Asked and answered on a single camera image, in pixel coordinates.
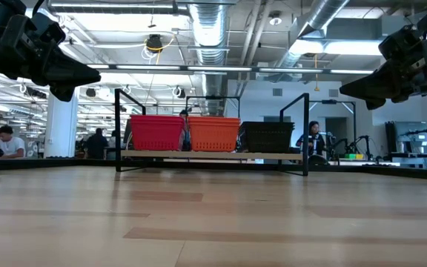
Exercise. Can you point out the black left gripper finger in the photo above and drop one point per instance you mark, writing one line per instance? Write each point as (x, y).
(63, 93)
(72, 76)

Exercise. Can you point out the orange plastic slotted basket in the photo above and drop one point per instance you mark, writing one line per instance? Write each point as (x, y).
(214, 118)
(214, 139)

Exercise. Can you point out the black ceiling spotlight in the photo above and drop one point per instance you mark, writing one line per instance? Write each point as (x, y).
(90, 92)
(181, 92)

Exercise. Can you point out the white building column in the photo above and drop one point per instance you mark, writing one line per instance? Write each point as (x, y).
(61, 126)

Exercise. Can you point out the background robot arms green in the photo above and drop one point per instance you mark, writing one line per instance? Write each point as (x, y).
(350, 148)

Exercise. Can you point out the yellow hanging pendant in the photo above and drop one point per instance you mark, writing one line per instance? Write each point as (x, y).
(316, 88)

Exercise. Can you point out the person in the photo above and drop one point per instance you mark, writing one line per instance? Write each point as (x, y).
(11, 146)
(184, 112)
(96, 144)
(314, 142)

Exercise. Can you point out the silver horizontal ceiling pipe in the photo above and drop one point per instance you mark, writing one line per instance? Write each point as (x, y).
(117, 6)

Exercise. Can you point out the long horizontal crossbar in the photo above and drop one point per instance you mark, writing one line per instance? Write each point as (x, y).
(217, 69)

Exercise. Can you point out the grey wall vent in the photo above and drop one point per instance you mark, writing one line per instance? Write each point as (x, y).
(277, 92)
(333, 93)

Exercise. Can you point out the black background rig frame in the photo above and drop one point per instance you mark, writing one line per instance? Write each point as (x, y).
(213, 97)
(332, 101)

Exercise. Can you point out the black aluminium rig frame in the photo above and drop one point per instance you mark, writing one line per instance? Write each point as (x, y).
(50, 163)

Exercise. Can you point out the silver spiral ceiling duct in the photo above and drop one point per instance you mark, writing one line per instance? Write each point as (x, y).
(321, 15)
(210, 29)

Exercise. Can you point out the black frame wooden shelf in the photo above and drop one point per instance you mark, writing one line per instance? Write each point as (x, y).
(213, 154)

